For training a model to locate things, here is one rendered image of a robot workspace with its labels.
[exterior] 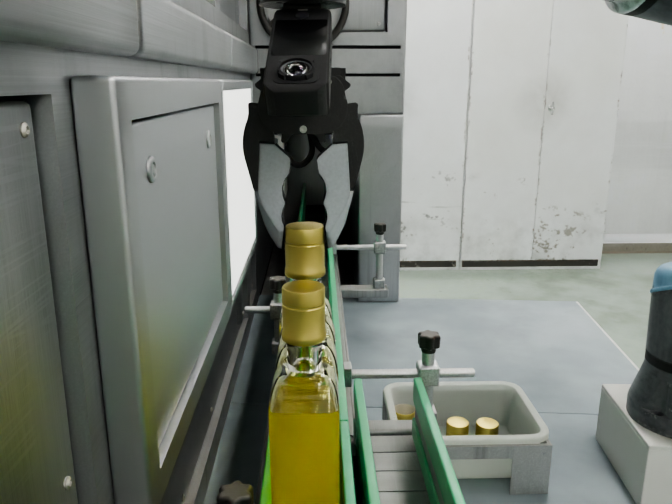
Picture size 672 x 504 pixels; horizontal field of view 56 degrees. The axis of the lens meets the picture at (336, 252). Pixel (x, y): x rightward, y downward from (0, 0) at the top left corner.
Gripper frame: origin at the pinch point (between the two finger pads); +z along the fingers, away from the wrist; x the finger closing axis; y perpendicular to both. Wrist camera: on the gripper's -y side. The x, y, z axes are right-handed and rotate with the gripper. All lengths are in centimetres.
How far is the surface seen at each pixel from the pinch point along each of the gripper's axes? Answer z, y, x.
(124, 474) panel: 16.3, -10.0, 13.8
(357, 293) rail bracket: 34, 83, -11
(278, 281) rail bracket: 18.1, 43.6, 5.0
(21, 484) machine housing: 9.8, -20.3, 16.2
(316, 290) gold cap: 2.7, -6.8, -1.0
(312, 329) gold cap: 5.7, -7.2, -0.6
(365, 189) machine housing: 13, 105, -14
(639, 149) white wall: 37, 425, -250
